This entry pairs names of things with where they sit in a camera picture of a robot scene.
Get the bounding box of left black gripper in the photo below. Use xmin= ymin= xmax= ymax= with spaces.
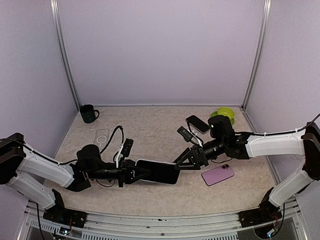
xmin=86 ymin=159 xmax=151 ymax=188

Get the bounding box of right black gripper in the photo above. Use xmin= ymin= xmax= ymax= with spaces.
xmin=173 ymin=137 xmax=227 ymax=170

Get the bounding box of lavender phone case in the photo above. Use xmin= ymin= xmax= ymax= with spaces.
xmin=134 ymin=158 xmax=181 ymax=186

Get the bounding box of black phone face up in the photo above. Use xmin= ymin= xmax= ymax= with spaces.
xmin=134 ymin=159 xmax=180 ymax=186

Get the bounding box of pink phone face down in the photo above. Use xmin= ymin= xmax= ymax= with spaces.
xmin=201 ymin=164 xmax=235 ymax=186

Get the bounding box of purple-edged black-screen phone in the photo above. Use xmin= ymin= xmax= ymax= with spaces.
xmin=186 ymin=115 xmax=210 ymax=134

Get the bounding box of clear case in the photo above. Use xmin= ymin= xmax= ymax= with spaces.
xmin=93 ymin=128 xmax=110 ymax=149

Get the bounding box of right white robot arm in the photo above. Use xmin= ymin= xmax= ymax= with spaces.
xmin=174 ymin=115 xmax=320 ymax=222

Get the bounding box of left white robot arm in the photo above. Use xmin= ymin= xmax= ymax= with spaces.
xmin=0 ymin=132 xmax=151 ymax=223

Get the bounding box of green bowl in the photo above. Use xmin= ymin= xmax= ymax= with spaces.
xmin=217 ymin=106 xmax=236 ymax=125

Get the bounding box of dark green mug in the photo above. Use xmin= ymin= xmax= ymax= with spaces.
xmin=80 ymin=104 xmax=100 ymax=124

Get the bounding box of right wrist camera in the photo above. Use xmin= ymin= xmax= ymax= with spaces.
xmin=177 ymin=126 xmax=204 ymax=147

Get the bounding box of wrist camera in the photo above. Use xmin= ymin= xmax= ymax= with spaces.
xmin=115 ymin=138 xmax=134 ymax=169
xmin=177 ymin=126 xmax=204 ymax=147

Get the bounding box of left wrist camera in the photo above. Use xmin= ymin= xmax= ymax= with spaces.
xmin=115 ymin=138 xmax=134 ymax=169

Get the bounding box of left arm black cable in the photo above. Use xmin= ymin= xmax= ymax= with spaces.
xmin=0 ymin=125 xmax=125 ymax=188

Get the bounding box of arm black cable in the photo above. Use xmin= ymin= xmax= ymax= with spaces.
xmin=186 ymin=113 xmax=320 ymax=163
xmin=0 ymin=125 xmax=125 ymax=188

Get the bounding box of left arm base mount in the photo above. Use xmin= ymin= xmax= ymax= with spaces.
xmin=43 ymin=189 xmax=88 ymax=229

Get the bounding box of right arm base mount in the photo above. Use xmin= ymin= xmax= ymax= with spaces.
xmin=238 ymin=187 xmax=283 ymax=228

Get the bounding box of front aluminium rail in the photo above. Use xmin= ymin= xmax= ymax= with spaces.
xmin=17 ymin=212 xmax=308 ymax=240

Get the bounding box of right aluminium frame post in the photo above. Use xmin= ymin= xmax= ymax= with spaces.
xmin=241 ymin=0 xmax=272 ymax=112

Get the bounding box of aluminium frame post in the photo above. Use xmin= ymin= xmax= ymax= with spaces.
xmin=241 ymin=0 xmax=272 ymax=112
xmin=50 ymin=0 xmax=81 ymax=111

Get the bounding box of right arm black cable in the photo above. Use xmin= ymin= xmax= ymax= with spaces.
xmin=186 ymin=113 xmax=320 ymax=163

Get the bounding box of left aluminium frame post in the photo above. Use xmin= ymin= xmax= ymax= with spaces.
xmin=50 ymin=0 xmax=81 ymax=111

